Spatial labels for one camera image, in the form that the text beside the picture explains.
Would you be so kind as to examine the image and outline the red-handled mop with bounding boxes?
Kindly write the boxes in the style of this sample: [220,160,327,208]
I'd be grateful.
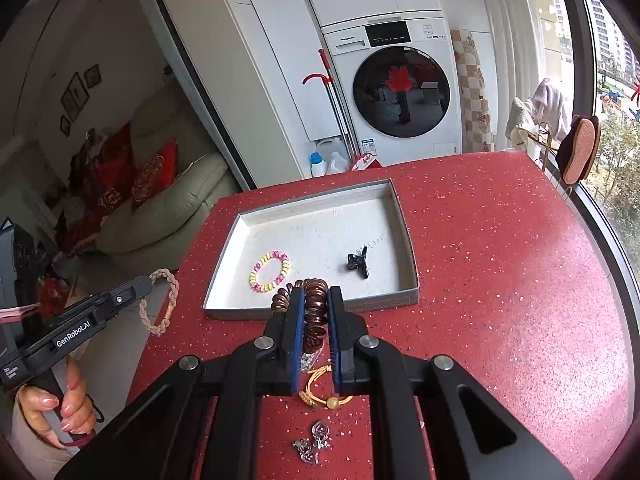
[301,47,381,171]

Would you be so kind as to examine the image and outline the person's left hand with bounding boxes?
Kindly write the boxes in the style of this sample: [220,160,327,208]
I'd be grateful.
[17,359,99,449]

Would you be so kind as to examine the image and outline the beige braided bracelet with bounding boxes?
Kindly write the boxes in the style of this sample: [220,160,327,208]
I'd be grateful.
[137,268,180,337]

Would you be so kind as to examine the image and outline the gold metal rack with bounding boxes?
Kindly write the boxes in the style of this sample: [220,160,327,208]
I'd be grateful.
[520,127,573,196]

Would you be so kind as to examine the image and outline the white curtain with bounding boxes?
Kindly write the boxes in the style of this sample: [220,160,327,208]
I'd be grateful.
[472,0,546,151]

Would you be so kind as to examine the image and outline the red embroidered cushion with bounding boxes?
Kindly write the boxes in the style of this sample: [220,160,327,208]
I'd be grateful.
[131,139,178,211]

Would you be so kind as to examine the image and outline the yellow cord bracelet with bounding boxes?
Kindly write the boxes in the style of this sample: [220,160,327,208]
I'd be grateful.
[299,364,353,408]

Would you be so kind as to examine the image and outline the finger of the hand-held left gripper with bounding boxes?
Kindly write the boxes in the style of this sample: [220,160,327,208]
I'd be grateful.
[86,274,154,320]

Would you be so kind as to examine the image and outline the white cabinet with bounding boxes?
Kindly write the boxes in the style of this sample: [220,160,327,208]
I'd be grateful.
[150,0,321,181]

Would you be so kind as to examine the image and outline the cream leather sofa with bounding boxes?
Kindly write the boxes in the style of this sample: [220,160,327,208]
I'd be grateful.
[95,82,241,256]

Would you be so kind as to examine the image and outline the black hair claw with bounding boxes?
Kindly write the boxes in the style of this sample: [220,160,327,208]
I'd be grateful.
[346,250,373,279]

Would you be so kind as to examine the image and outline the translucent plastic jug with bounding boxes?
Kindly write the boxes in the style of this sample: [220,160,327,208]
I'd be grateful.
[315,136,349,175]

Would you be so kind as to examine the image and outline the pale towels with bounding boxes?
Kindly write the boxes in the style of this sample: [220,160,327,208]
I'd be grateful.
[505,77,563,153]

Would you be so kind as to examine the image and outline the checkered cloth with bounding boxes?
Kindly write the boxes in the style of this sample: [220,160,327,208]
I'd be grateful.
[450,29,496,153]

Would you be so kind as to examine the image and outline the colourful spiral hair tie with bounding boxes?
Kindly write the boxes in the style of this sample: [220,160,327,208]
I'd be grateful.
[249,251,292,295]

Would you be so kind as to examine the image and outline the brown spiral hair tie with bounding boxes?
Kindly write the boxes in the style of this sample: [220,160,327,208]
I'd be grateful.
[271,278,331,356]

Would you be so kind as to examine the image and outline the dark window frame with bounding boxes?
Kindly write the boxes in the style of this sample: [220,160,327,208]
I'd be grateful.
[560,0,640,341]

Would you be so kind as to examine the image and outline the red patterned cloth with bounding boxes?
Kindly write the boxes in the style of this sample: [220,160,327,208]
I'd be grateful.
[70,122,136,221]

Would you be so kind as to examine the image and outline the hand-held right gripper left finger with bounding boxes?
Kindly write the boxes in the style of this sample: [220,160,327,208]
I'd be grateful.
[55,286,308,480]

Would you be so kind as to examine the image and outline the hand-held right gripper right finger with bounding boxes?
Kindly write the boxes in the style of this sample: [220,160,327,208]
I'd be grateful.
[327,286,576,480]

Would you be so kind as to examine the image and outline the grey sliding door frame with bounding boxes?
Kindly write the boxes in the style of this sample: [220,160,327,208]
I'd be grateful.
[122,0,258,191]

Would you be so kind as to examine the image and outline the grey jewelry tray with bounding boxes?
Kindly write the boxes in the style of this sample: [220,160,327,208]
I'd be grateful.
[202,177,420,322]

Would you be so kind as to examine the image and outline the white washing machine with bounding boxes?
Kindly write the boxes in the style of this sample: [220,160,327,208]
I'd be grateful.
[320,17,463,161]

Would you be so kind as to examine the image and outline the large dark picture frame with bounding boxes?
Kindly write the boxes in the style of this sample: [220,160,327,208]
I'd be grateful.
[61,72,90,122]

